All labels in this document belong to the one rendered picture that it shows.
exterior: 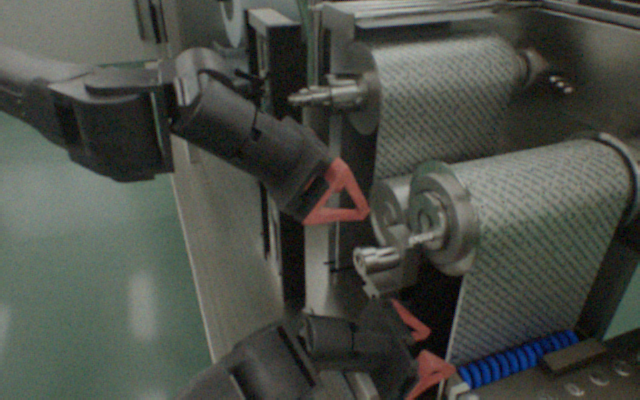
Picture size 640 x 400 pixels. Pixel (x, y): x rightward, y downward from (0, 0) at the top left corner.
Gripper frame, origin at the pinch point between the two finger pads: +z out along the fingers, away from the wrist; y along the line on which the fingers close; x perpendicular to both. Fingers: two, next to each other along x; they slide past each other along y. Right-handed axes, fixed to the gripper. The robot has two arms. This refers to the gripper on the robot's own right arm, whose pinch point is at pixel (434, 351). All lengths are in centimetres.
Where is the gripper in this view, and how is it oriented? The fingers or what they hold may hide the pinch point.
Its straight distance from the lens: 63.0
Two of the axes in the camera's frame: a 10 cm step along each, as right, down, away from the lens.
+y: 3.1, 5.3, -7.9
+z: 8.5, 2.2, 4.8
